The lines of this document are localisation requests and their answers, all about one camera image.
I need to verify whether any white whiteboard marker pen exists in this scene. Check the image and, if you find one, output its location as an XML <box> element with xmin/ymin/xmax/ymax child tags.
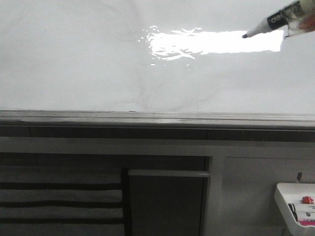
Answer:
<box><xmin>242</xmin><ymin>0</ymin><xmax>315</xmax><ymax>38</ymax></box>

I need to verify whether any dark grey cabinet panel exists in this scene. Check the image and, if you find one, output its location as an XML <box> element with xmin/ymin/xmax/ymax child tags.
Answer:
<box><xmin>128</xmin><ymin>169</ymin><xmax>210</xmax><ymax>236</ymax></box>

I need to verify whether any grey slatted shelf unit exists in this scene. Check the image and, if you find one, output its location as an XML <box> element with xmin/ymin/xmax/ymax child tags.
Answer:
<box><xmin>0</xmin><ymin>166</ymin><xmax>126</xmax><ymax>236</ymax></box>

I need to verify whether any black capped marker in tray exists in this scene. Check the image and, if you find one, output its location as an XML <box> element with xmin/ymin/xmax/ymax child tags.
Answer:
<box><xmin>288</xmin><ymin>204</ymin><xmax>298</xmax><ymax>221</ymax></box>

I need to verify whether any white plastic storage tray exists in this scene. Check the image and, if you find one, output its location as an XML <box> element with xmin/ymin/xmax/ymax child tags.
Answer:
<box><xmin>274</xmin><ymin>183</ymin><xmax>315</xmax><ymax>236</ymax></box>

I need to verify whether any pink eraser in tray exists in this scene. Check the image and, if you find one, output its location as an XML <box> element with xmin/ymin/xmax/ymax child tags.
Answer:
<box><xmin>298</xmin><ymin>221</ymin><xmax>315</xmax><ymax>226</ymax></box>

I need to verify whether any white whiteboard with grey frame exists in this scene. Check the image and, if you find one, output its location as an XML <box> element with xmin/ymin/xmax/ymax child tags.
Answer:
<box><xmin>0</xmin><ymin>0</ymin><xmax>315</xmax><ymax>130</ymax></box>

